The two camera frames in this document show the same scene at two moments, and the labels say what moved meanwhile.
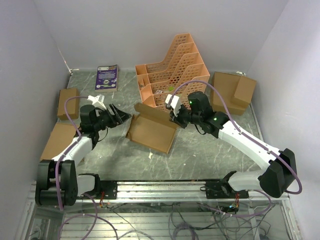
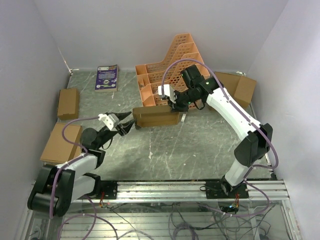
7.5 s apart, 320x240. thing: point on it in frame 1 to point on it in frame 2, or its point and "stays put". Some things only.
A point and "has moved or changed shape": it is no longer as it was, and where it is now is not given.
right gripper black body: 185,117 to 183,99
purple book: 106,78 stays put
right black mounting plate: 223,190 stays put
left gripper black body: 107,120 to 119,128
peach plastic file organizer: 180,72 stays put
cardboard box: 151,127 has moved or changed shape
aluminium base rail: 157,192 stays put
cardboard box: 72,105 stays put
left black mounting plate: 109,187 stays put
